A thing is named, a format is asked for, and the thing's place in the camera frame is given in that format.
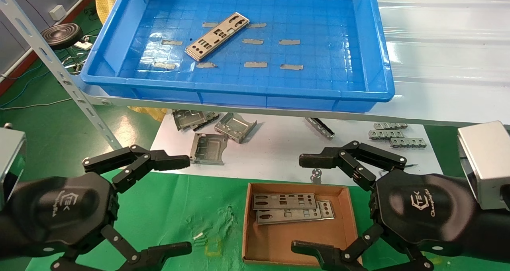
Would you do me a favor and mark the white paper sheet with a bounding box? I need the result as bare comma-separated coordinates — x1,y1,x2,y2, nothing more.
151,112,443,186

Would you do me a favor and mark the toothed grey metal strip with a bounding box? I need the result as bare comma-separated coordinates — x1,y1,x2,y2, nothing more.
390,138,428,149
373,122,408,130
369,130,405,140

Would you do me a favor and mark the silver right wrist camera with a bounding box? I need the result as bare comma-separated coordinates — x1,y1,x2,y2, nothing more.
457,121,510,211

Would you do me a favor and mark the shallow cardboard box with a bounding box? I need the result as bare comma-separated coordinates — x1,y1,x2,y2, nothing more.
242,182,363,267

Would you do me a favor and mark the folded grey metal bracket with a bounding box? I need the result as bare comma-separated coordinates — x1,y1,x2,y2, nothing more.
172,109,208,131

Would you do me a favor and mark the black round stool seat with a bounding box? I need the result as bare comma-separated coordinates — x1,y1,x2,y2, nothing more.
41,23,83,50

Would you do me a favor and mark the white floor cable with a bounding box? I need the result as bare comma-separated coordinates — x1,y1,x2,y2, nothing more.
0,98,73,110

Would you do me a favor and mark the square grey metal frame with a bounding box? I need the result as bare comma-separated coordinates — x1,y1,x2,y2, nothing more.
189,133,229,166

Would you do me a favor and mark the flat grey metal bracket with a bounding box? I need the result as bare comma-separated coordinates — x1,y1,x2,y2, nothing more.
191,112,221,131

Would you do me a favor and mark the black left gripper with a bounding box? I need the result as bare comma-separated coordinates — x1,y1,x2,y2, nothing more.
4,145,193,271

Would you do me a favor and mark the grey slotted metal shelf post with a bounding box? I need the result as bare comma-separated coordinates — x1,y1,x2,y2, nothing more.
0,0,123,151

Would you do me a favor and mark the blue plastic tray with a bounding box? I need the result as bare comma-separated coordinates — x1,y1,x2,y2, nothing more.
80,0,396,113

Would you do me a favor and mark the green cloth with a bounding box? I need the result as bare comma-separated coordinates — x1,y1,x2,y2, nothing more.
25,169,510,271

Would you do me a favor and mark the white wall socket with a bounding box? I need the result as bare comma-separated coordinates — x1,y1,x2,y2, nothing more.
49,5,67,21

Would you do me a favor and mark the open grey metal cage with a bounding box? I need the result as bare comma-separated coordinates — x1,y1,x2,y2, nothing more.
214,112,258,144

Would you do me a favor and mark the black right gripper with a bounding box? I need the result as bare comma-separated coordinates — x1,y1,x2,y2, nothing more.
291,140,477,271

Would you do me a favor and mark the narrow grey metal rail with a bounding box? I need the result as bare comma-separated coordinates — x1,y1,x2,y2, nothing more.
305,117,335,140

